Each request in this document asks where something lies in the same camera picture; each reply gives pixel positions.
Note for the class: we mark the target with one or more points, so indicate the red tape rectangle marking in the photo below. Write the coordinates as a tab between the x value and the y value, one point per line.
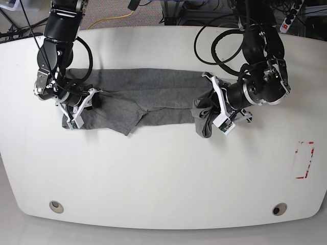
303	159

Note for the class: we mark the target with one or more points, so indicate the left table cable grommet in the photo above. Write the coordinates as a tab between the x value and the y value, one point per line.
56	207

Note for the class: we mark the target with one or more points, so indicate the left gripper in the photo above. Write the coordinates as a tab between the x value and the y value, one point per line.
265	82

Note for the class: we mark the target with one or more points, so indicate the table cable grommet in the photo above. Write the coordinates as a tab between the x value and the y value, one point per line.
56	207
279	209

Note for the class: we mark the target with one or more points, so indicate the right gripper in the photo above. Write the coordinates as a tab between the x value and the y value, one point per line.
71	93

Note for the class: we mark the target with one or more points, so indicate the black tripod stand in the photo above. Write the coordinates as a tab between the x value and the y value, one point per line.
17	33

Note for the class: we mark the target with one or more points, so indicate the white power strip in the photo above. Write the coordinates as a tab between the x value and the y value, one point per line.
292	14

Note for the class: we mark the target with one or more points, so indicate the right table cable grommet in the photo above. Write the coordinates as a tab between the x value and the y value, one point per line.
279	209

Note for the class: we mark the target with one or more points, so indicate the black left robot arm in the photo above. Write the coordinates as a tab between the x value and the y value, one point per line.
261	40

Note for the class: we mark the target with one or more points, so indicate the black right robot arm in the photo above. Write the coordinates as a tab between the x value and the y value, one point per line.
56	55

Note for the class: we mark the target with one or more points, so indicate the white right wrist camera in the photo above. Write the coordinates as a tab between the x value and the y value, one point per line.
74	118

